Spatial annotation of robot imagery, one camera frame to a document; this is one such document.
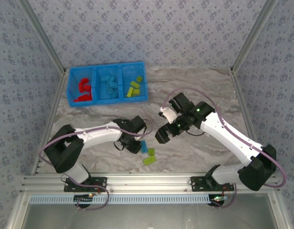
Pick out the blue three-compartment plastic bin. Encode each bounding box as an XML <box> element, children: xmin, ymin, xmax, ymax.
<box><xmin>66</xmin><ymin>61</ymin><xmax>149</xmax><ymax>107</ymax></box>

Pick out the black controller board with LED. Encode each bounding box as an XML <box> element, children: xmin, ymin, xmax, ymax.
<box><xmin>73</xmin><ymin>193</ymin><xmax>95</xmax><ymax>205</ymax></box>
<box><xmin>210</xmin><ymin>195</ymin><xmax>228</xmax><ymax>206</ymax></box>

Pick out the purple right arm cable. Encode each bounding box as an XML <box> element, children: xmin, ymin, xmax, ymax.
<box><xmin>162</xmin><ymin>87</ymin><xmax>288</xmax><ymax>210</ymax></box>

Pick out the wide aluminium mounting rail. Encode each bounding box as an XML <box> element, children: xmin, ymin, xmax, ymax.
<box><xmin>19</xmin><ymin>172</ymin><xmax>281</xmax><ymax>193</ymax></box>

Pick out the aluminium side rail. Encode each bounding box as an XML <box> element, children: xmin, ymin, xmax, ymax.
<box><xmin>230</xmin><ymin>68</ymin><xmax>262</xmax><ymax>150</ymax></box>
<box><xmin>31</xmin><ymin>69</ymin><xmax>68</xmax><ymax>176</ymax></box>

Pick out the white slotted cable duct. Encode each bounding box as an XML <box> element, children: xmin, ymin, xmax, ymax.
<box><xmin>30</xmin><ymin>193</ymin><xmax>211</xmax><ymax>205</ymax></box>

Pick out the aluminium frame post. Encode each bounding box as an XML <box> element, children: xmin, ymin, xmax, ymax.
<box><xmin>19</xmin><ymin>0</ymin><xmax>66</xmax><ymax>74</ymax></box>
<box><xmin>230</xmin><ymin>0</ymin><xmax>280</xmax><ymax>72</ymax></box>

